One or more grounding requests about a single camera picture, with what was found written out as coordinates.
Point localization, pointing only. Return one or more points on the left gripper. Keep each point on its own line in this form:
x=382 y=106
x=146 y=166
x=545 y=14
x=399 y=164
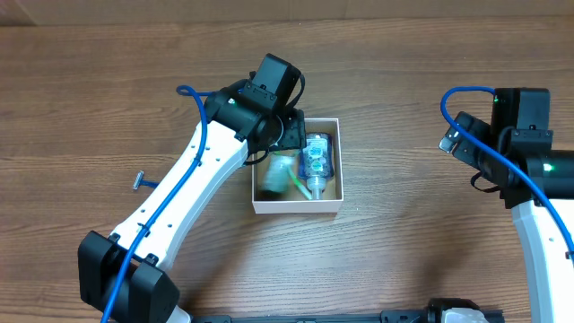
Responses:
x=292 y=133

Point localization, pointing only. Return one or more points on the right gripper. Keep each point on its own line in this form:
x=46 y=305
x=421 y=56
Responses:
x=469 y=146

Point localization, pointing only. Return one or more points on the blue foam soap bottle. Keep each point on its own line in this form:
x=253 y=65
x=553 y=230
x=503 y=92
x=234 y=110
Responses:
x=316 y=165

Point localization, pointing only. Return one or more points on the green Dettol soap bar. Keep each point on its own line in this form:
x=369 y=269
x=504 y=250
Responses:
x=277 y=177

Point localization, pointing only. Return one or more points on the green toothbrush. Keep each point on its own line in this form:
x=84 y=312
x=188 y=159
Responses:
x=294 y=181

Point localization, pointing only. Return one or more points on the blue disposable razor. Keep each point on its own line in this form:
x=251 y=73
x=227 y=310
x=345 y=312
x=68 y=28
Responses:
x=140 y=181

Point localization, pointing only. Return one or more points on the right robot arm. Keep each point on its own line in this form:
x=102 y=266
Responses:
x=536 y=184

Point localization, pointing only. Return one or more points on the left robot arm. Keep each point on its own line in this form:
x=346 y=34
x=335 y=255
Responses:
x=124 y=275

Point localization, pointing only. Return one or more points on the white cardboard box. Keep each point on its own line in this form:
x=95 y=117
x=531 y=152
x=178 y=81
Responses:
x=293 y=202

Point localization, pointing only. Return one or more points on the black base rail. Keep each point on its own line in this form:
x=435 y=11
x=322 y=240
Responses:
x=437 y=310

